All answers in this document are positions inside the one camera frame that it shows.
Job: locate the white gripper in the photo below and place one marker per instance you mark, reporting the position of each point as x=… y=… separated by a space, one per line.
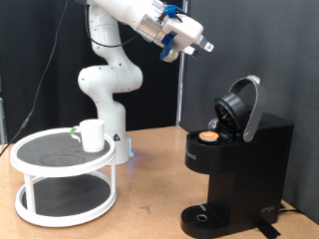
x=186 y=31

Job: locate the black tape strip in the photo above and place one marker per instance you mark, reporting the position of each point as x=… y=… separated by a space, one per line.
x=268 y=230

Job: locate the black Keurig coffee machine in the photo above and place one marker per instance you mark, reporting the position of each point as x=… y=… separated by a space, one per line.
x=255 y=166

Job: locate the grey metal frame post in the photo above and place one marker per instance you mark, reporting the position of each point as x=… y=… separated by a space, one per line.
x=2 y=116

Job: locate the wrist camera on blue mount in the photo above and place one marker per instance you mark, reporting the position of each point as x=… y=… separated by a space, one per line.
x=168 y=53

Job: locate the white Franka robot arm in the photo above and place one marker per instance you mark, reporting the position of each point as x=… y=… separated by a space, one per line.
x=109 y=79

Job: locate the white two-tier turntable stand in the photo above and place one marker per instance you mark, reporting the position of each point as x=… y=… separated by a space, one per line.
x=63 y=199

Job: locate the white mug with green mark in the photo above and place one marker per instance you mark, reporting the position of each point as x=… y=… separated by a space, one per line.
x=92 y=136

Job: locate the orange lid coffee pod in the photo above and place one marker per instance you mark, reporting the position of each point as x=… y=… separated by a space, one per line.
x=208 y=136

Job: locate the vertical metal pole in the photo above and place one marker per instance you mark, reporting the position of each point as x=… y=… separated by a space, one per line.
x=181 y=93

